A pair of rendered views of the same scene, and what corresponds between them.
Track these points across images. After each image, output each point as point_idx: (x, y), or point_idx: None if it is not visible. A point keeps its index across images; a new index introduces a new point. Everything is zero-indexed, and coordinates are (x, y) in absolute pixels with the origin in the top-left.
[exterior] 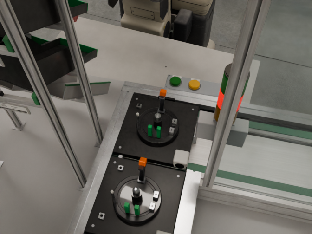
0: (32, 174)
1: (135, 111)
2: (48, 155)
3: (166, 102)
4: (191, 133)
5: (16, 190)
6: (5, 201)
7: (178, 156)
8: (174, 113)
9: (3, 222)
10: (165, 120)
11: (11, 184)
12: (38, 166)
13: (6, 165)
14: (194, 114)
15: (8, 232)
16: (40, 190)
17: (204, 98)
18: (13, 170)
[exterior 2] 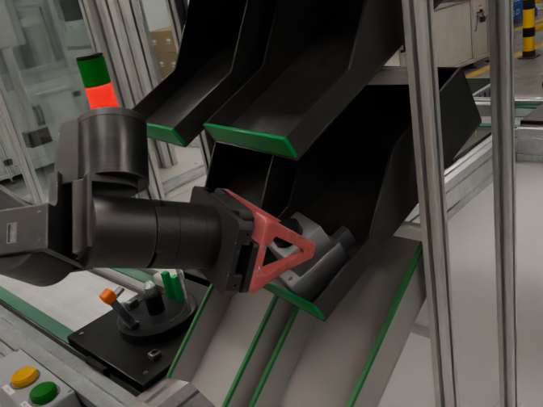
0: (423, 376)
1: (168, 352)
2: (384, 400)
3: (105, 353)
4: (124, 304)
5: (456, 358)
6: (478, 347)
7: (170, 272)
8: (114, 334)
9: (480, 323)
10: (141, 312)
11: (468, 370)
12: (409, 386)
13: (483, 405)
14: (88, 326)
15: (470, 311)
16: (410, 350)
17: (42, 352)
18: (465, 392)
